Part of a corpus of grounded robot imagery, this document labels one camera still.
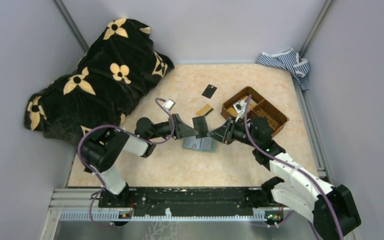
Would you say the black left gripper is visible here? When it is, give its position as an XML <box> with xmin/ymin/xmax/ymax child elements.
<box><xmin>148</xmin><ymin>113</ymin><xmax>200</xmax><ymax>140</ymax></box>

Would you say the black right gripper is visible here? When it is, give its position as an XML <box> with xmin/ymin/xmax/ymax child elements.
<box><xmin>207</xmin><ymin>115</ymin><xmax>259</xmax><ymax>148</ymax></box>

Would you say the black card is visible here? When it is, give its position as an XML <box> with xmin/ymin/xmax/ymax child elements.
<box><xmin>192</xmin><ymin>116</ymin><xmax>209</xmax><ymax>139</ymax></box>
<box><xmin>201</xmin><ymin>84</ymin><xmax>218</xmax><ymax>99</ymax></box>

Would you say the green card holder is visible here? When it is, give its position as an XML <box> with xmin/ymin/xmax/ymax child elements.
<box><xmin>182</xmin><ymin>136</ymin><xmax>217</xmax><ymax>153</ymax></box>

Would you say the woven wicker divided basket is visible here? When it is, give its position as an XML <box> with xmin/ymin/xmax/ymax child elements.
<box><xmin>220</xmin><ymin>86</ymin><xmax>289</xmax><ymax>137</ymax></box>

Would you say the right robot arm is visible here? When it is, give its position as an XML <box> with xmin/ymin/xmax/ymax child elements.
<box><xmin>207</xmin><ymin>117</ymin><xmax>362</xmax><ymax>240</ymax></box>

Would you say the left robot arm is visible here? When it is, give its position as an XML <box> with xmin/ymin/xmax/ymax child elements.
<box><xmin>77</xmin><ymin>114</ymin><xmax>199</xmax><ymax>207</ymax></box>

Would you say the gold card on table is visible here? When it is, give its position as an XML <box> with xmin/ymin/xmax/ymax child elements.
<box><xmin>196</xmin><ymin>104</ymin><xmax>214</xmax><ymax>117</ymax></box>

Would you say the black card on table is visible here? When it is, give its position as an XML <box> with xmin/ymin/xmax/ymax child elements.
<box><xmin>201</xmin><ymin>84</ymin><xmax>218</xmax><ymax>99</ymax></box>

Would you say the black floral blanket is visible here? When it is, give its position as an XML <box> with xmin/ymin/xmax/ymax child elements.
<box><xmin>23</xmin><ymin>18</ymin><xmax>175</xmax><ymax>146</ymax></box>

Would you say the blue striped cloth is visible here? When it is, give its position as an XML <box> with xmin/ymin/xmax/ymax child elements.
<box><xmin>256</xmin><ymin>48</ymin><xmax>310</xmax><ymax>91</ymax></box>

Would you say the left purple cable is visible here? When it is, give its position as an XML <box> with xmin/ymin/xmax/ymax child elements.
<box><xmin>76</xmin><ymin>97</ymin><xmax>176</xmax><ymax>186</ymax></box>

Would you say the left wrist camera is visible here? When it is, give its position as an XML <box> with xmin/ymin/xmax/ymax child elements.
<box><xmin>163</xmin><ymin>99</ymin><xmax>176</xmax><ymax>112</ymax></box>

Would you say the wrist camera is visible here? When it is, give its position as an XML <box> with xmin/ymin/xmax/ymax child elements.
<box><xmin>232</xmin><ymin>100</ymin><xmax>246</xmax><ymax>115</ymax></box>
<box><xmin>163</xmin><ymin>99</ymin><xmax>176</xmax><ymax>112</ymax></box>

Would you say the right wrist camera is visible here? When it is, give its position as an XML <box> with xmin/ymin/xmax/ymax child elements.
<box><xmin>232</xmin><ymin>100</ymin><xmax>246</xmax><ymax>115</ymax></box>

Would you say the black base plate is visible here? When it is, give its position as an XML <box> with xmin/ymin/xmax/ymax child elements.
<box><xmin>98</xmin><ymin>187</ymin><xmax>281</xmax><ymax>217</ymax></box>

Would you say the aluminium frame rail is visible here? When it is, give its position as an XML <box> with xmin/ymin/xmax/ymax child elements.
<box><xmin>39</xmin><ymin>187</ymin><xmax>362</xmax><ymax>240</ymax></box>

